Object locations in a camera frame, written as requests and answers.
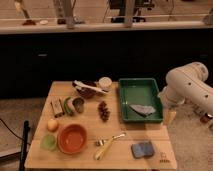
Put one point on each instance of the white cup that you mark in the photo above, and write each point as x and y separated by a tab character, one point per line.
105	83

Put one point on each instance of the brown box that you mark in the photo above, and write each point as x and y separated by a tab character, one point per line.
57	108

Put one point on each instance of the green pepper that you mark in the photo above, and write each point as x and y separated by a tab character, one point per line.
67	108

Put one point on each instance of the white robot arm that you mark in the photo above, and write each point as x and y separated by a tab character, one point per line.
186	82

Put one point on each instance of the grey cloth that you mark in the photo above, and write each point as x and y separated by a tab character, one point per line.
143	110

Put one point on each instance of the white spatula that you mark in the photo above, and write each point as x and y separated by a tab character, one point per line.
82	85

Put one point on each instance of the light green cup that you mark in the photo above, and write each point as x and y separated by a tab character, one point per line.
48	142

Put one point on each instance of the bunch of dark grapes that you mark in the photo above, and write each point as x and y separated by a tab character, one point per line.
104	113

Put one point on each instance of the green plastic tray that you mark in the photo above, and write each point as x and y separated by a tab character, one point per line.
139	91

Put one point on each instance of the orange bowl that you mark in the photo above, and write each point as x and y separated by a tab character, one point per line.
72	139

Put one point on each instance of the blue sponge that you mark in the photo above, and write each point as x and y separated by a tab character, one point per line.
142	149

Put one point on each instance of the black stand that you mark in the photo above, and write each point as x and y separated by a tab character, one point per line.
24	145

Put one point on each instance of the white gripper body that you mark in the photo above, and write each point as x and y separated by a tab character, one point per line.
170	115

